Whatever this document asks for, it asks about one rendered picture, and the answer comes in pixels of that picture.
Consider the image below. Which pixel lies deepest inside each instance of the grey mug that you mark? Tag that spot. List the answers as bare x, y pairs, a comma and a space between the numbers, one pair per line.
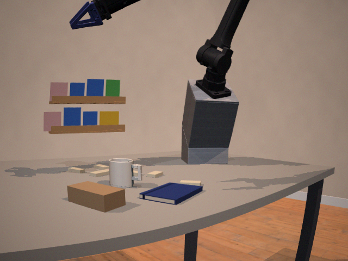
121, 173

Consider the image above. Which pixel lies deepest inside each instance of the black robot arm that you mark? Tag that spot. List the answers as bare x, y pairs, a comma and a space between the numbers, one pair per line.
208, 55

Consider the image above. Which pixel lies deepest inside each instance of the brown rectangular block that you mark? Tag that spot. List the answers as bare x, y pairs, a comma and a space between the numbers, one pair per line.
96, 196

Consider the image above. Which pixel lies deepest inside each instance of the dark blue notebook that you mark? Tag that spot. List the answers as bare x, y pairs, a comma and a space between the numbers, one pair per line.
171, 193

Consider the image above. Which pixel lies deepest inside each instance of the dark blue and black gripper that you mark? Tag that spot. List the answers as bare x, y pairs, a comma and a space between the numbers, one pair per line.
98, 11

